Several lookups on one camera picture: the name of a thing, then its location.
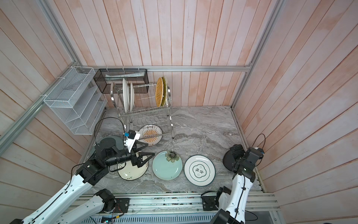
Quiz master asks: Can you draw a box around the white wire mesh shelf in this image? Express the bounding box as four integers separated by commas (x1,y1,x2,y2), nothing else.
44,67,107,135

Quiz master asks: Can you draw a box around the dark teal ceramic plate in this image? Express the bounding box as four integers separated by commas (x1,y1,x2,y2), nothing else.
98,135,124,151

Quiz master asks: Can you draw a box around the cream floral plate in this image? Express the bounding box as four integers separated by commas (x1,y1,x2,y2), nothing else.
117,161,149,181

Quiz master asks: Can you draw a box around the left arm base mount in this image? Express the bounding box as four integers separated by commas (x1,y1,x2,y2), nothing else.
114,197,130,214

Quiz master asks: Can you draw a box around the orange sunburst plate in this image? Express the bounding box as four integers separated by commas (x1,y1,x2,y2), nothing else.
130,82,135,113
139,124,163,147

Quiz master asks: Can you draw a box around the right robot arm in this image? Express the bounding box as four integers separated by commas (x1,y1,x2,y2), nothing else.
210,145,264,224

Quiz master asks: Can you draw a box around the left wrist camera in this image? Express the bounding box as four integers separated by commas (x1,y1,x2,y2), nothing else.
124,130,140,153

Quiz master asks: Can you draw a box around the stainless steel dish rack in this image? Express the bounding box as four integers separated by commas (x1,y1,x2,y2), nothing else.
110,83,174,139

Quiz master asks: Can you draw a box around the orange woven bamboo plate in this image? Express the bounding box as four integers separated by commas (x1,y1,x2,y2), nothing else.
155,77,164,107

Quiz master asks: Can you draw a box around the yellow green woven plate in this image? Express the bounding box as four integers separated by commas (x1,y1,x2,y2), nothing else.
161,77,167,106

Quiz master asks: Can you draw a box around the white plate with text rim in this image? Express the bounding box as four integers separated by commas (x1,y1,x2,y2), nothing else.
123,78,130,113

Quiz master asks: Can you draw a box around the light green flower plate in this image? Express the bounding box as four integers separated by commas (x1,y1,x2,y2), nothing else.
152,151,183,181

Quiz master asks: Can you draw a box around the rolled paper tube in basket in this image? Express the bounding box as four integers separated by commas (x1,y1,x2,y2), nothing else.
104,71,146,81

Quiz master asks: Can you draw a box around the white plate green clover motif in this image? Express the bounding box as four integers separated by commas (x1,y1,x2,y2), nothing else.
184,155,216,187

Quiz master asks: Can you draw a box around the black round plate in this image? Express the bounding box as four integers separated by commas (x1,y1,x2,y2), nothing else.
223,144,246,173

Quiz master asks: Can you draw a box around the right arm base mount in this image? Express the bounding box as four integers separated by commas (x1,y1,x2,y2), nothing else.
201,195,219,211

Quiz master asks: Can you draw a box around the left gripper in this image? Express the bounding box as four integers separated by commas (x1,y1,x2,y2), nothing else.
105,141,155,168

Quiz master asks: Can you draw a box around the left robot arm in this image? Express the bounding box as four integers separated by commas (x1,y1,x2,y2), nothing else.
12,136,155,224

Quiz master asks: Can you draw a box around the black mesh wall basket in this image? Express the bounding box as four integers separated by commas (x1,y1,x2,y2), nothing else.
94,68,149,94

